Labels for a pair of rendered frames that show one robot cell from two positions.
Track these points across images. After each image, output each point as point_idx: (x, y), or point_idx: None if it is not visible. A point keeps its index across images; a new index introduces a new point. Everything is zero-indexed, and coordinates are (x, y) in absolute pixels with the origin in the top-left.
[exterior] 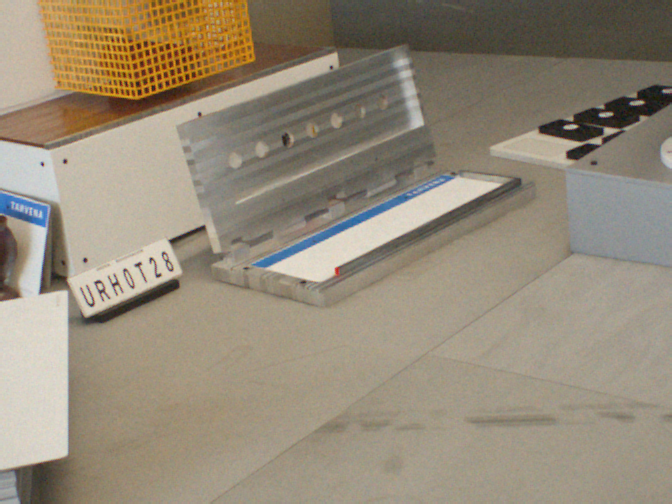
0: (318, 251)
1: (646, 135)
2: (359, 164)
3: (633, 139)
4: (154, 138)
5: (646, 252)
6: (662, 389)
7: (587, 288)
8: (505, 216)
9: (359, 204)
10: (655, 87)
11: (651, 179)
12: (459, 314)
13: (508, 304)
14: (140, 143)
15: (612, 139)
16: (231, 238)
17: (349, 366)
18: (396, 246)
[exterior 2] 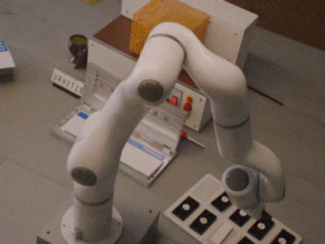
0: None
1: (121, 198)
2: (141, 125)
3: (116, 194)
4: (123, 63)
5: None
6: None
7: (49, 198)
8: (127, 178)
9: (136, 135)
10: (291, 236)
11: (69, 197)
12: (35, 165)
13: (40, 178)
14: (118, 60)
15: (116, 188)
16: (85, 101)
17: (2, 141)
18: None
